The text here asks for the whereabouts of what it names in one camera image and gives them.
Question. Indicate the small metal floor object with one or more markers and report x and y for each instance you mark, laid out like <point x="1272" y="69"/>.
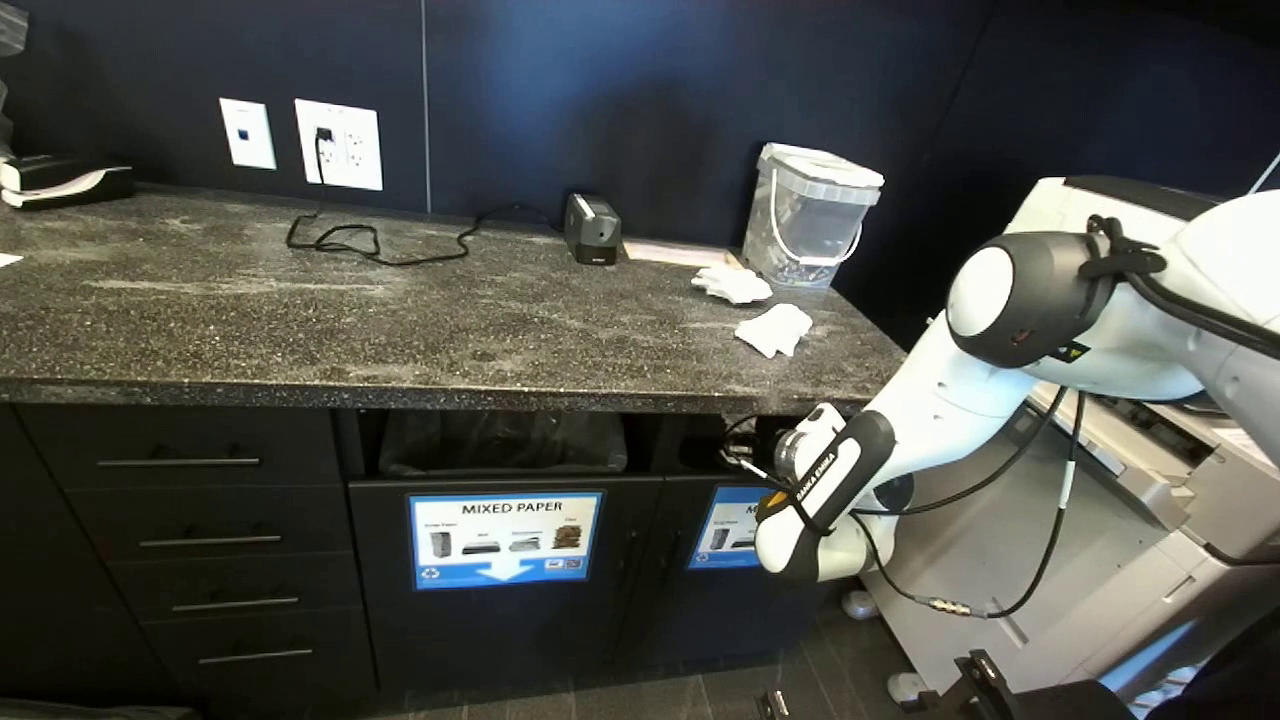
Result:
<point x="774" y="701"/>

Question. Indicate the blue label with down arrow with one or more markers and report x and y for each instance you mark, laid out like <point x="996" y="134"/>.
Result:
<point x="507" y="541"/>

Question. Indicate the small white wall plate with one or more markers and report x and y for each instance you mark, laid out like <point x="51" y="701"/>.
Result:
<point x="248" y="134"/>

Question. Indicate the clear plastic bucket white lid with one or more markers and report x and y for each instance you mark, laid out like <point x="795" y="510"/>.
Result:
<point x="804" y="221"/>

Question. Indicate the large white wall outlet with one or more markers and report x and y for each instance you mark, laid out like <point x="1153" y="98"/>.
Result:
<point x="347" y="153"/>

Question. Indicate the black pencil sharpener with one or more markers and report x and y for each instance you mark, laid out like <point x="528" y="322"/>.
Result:
<point x="588" y="225"/>

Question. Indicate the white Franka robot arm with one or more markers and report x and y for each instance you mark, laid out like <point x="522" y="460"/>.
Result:
<point x="1202" y="293"/>

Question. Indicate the dark bin cabinet door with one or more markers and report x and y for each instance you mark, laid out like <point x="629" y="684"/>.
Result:
<point x="667" y="615"/>
<point x="507" y="635"/>

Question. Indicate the crumpled clear plastic bag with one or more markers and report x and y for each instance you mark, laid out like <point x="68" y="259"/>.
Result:
<point x="10" y="25"/>

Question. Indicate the blue label with up arrow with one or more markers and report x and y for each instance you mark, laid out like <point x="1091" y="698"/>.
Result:
<point x="723" y="533"/>

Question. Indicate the black chair part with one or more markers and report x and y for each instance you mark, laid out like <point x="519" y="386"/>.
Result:
<point x="992" y="684"/>

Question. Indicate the grey printer side tray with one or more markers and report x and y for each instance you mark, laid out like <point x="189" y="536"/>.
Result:
<point x="1134" y="481"/>

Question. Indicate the large white office printer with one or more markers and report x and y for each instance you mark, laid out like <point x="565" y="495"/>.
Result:
<point x="1013" y="654"/>

